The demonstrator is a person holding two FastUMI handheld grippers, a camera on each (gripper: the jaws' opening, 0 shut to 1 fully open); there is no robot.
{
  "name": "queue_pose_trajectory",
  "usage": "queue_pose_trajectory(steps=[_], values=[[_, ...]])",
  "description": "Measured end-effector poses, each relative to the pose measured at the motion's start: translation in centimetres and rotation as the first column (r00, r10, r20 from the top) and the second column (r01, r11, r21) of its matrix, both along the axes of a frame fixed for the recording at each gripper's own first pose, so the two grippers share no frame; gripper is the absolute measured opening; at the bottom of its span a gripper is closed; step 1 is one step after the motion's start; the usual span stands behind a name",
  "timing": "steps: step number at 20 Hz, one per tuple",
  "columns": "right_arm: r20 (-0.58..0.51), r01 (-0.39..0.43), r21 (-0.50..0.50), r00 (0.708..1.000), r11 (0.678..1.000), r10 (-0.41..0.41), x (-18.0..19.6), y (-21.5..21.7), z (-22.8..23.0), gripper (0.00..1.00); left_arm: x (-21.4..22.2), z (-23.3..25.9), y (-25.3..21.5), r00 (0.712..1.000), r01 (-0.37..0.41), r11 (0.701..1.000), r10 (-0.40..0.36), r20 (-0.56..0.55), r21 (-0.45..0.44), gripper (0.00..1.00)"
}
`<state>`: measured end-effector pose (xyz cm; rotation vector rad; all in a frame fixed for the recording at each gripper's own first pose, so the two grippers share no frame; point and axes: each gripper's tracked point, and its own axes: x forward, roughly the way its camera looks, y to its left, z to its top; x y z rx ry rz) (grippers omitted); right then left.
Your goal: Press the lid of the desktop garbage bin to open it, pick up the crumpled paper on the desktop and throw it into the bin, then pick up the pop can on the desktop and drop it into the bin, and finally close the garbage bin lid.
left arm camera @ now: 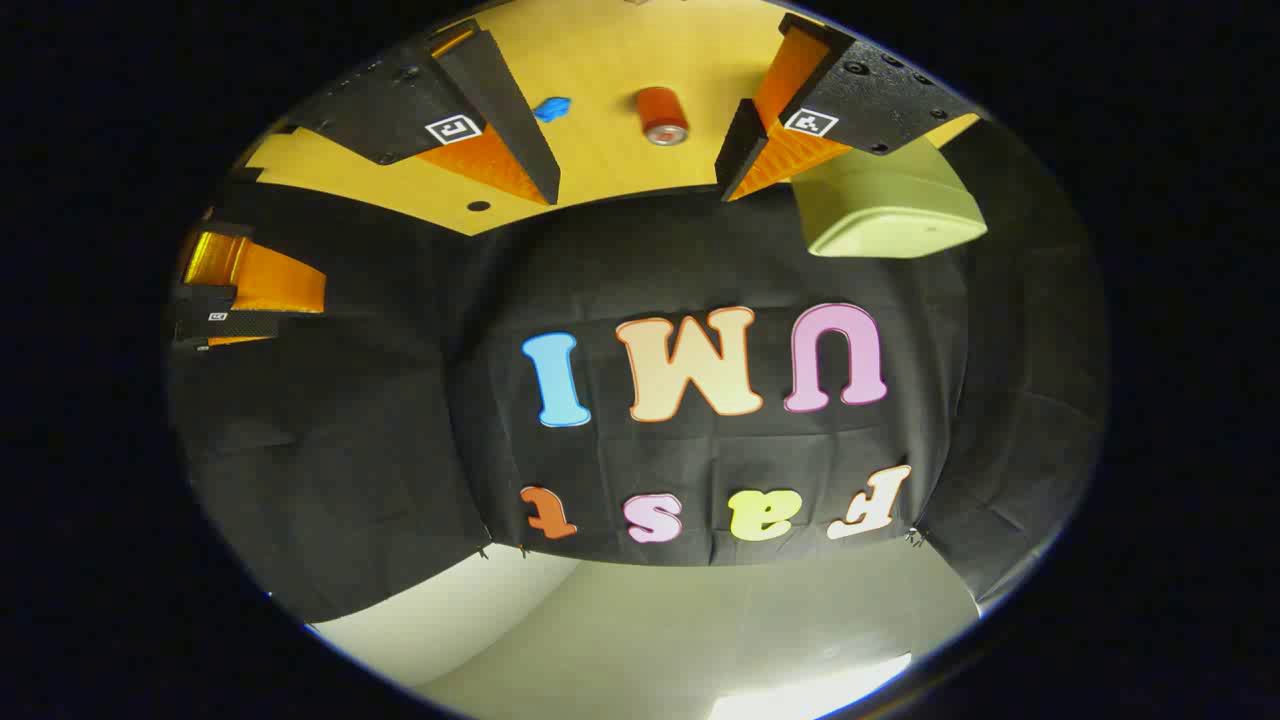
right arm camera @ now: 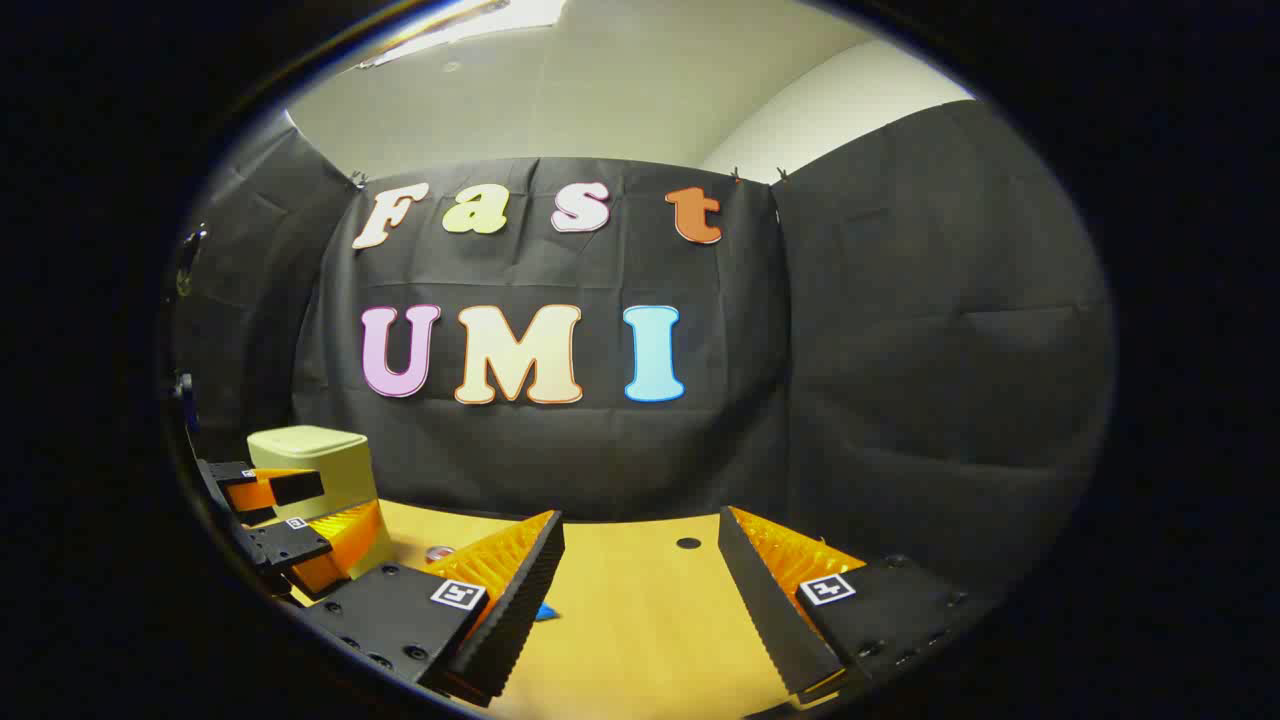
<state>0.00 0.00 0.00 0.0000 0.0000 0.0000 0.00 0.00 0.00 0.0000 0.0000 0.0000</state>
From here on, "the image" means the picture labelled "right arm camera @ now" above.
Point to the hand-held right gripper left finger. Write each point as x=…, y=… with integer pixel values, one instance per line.
x=520, y=590

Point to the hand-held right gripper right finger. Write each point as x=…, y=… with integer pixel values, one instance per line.
x=765, y=600

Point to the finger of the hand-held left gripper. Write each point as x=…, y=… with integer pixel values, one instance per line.
x=295, y=487
x=285, y=545

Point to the blue paper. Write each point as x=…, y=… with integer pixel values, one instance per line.
x=546, y=612

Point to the pale green desktop garbage bin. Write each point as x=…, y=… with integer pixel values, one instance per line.
x=310, y=450

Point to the red pop can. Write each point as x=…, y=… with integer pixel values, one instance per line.
x=440, y=553

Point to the wooden desktop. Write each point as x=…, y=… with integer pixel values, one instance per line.
x=640, y=620

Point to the black backdrop cloth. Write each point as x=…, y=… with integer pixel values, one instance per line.
x=900, y=350

